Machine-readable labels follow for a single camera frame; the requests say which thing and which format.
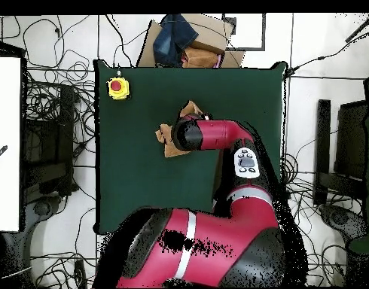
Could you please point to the brown folded cloth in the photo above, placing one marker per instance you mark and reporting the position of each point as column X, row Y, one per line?
column 199, row 58

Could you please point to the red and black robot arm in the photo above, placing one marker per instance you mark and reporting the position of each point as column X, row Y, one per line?
column 232, row 228

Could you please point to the black flat bar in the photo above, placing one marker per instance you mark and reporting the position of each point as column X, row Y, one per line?
column 323, row 135

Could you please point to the black stand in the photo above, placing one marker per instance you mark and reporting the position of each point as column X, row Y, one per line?
column 350, row 135

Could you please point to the white table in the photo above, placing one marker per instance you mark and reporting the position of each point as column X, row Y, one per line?
column 6, row 120

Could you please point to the dark green tablecloth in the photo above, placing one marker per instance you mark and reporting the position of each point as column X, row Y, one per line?
column 142, row 180

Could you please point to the tan terry towel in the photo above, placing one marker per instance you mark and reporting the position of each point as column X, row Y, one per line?
column 169, row 147

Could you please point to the yellow emergency stop button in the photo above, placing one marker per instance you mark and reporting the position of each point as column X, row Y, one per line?
column 118, row 88

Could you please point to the brown cardboard box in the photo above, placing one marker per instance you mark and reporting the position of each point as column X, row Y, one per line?
column 211, row 33

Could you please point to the black equipment rack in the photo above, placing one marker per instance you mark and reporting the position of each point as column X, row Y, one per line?
column 49, row 144

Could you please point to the pink cloth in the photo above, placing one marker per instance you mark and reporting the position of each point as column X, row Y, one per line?
column 218, row 61

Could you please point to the blue denim jeans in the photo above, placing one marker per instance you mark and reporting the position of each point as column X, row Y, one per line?
column 172, row 39

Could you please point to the black square frame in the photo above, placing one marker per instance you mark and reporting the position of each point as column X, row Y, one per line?
column 247, row 48

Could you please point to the black rod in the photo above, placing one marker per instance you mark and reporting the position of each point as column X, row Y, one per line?
column 360, row 28

